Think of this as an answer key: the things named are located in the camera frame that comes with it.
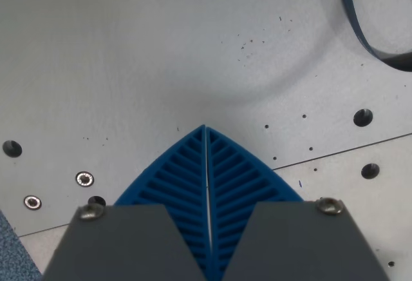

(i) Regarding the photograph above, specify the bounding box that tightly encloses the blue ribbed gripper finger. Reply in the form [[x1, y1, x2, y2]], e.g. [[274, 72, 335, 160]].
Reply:
[[41, 124, 214, 281], [205, 126, 392, 281]]

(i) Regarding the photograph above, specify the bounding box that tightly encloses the silver socket head bolt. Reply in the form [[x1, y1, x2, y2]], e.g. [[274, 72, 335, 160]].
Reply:
[[75, 171, 95, 186], [23, 195, 43, 210]]

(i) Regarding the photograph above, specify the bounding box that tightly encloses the dark blue flat strap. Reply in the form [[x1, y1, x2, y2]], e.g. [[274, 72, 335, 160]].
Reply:
[[332, 0, 412, 72]]

